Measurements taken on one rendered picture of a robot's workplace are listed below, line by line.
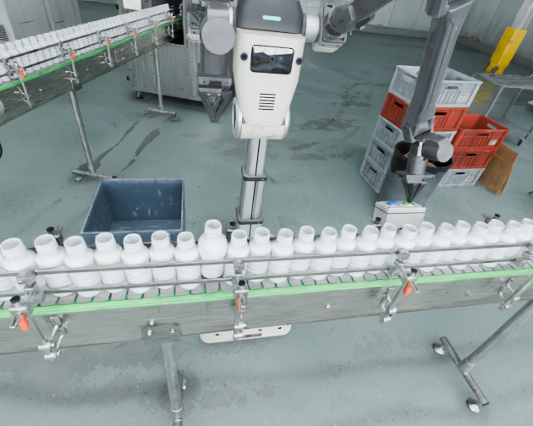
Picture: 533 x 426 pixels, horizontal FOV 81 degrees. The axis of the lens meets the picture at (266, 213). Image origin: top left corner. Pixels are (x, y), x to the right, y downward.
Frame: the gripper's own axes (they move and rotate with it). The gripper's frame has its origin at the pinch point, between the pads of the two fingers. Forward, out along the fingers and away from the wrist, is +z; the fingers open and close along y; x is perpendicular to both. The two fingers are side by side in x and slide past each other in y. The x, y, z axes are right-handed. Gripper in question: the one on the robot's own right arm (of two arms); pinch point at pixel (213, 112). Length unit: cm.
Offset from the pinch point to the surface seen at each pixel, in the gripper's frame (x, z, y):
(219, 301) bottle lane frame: 0.8, 42.8, 20.2
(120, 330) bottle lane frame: -25, 52, 20
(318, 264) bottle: 27.3, 33.6, 17.8
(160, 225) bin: -20, 66, -38
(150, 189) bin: -22, 50, -42
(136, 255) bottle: -18.0, 27.2, 17.0
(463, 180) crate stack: 283, 132, -170
